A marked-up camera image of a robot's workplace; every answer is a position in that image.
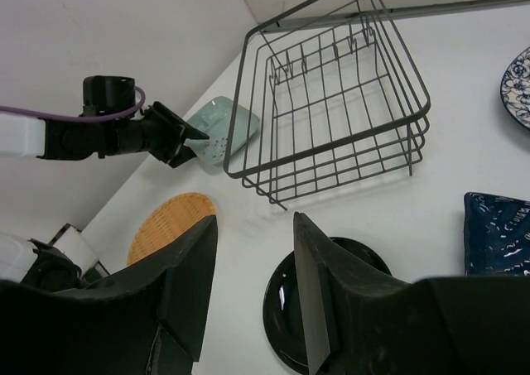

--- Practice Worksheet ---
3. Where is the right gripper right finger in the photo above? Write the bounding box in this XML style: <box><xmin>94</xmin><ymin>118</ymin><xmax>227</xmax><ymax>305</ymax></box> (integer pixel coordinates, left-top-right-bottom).
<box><xmin>293</xmin><ymin>213</ymin><xmax>529</xmax><ymax>374</ymax></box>

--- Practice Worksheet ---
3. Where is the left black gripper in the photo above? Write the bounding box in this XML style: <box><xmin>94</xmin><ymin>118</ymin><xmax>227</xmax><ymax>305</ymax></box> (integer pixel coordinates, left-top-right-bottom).
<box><xmin>142</xmin><ymin>101</ymin><xmax>210</xmax><ymax>168</ymax></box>

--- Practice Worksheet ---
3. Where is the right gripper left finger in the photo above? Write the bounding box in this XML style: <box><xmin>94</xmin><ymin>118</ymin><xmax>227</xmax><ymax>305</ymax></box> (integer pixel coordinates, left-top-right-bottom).
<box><xmin>1</xmin><ymin>215</ymin><xmax>218</xmax><ymax>374</ymax></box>

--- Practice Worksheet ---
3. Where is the light green rectangular plate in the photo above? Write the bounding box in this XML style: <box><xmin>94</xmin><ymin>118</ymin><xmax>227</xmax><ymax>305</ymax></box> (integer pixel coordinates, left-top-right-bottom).
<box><xmin>185</xmin><ymin>96</ymin><xmax>260</xmax><ymax>166</ymax></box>

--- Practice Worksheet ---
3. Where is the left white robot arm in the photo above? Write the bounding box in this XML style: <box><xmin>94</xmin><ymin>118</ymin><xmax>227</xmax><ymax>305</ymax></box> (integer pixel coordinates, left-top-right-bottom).
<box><xmin>1</xmin><ymin>75</ymin><xmax>209</xmax><ymax>292</ymax></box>

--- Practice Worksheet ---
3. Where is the glossy black round plate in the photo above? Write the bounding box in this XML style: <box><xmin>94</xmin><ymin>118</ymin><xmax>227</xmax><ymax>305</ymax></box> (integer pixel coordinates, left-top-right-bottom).
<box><xmin>263</xmin><ymin>237</ymin><xmax>393</xmax><ymax>374</ymax></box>

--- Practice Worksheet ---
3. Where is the round woven bamboo plate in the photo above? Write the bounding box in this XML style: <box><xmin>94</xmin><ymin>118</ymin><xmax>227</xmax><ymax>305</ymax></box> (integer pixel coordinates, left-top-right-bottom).
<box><xmin>127</xmin><ymin>193</ymin><xmax>216</xmax><ymax>266</ymax></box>

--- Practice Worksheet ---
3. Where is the dark blue leaf plate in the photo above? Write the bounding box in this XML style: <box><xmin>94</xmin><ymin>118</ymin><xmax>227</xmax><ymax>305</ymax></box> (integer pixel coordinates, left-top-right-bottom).
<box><xmin>463</xmin><ymin>192</ymin><xmax>529</xmax><ymax>276</ymax></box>

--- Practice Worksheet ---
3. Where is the blue floral round plate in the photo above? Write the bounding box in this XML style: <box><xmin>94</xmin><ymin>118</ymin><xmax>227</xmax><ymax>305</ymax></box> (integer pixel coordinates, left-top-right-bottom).
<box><xmin>499</xmin><ymin>48</ymin><xmax>529</xmax><ymax>131</ymax></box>

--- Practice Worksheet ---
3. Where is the grey wire dish rack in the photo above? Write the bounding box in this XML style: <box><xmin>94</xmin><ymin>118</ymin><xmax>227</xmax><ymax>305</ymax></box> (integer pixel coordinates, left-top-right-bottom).
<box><xmin>223</xmin><ymin>0</ymin><xmax>431</xmax><ymax>208</ymax></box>

